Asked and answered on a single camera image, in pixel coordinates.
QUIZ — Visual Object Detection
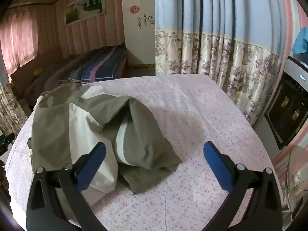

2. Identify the blue cloth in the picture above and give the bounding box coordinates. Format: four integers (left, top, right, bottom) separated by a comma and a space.
292, 28, 308, 54

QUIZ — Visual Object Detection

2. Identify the black and white appliance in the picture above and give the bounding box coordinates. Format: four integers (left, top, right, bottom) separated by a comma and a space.
263, 55, 308, 150

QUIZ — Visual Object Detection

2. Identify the pink window curtain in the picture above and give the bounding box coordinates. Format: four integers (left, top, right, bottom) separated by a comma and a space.
0, 8, 40, 77

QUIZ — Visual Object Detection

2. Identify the olive and white jacket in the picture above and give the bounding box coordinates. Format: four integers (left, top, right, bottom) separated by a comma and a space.
28, 83, 182, 194

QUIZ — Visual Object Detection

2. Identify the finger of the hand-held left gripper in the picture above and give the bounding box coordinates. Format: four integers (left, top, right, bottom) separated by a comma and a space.
0, 133, 15, 155

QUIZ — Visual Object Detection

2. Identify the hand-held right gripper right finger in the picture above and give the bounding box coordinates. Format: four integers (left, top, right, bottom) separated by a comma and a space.
203, 141, 283, 231

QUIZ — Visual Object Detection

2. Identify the striped blanket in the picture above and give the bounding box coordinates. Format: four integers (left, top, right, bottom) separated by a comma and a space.
58, 44, 127, 85

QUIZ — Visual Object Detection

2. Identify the white wardrobe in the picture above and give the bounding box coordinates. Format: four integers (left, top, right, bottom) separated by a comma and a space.
121, 0, 156, 66

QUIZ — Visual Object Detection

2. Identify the framed wall picture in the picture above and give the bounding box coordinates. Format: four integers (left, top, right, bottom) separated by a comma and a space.
64, 0, 106, 26

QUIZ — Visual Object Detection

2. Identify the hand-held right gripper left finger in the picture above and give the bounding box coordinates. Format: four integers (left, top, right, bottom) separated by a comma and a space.
26, 141, 107, 231

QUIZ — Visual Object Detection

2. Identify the electric fan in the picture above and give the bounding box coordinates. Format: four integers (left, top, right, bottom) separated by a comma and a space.
284, 146, 308, 222

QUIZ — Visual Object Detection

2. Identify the bed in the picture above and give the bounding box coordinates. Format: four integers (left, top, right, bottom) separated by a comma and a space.
11, 42, 128, 109

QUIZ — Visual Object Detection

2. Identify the floral tablecloth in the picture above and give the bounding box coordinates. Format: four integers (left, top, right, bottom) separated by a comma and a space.
5, 74, 283, 231

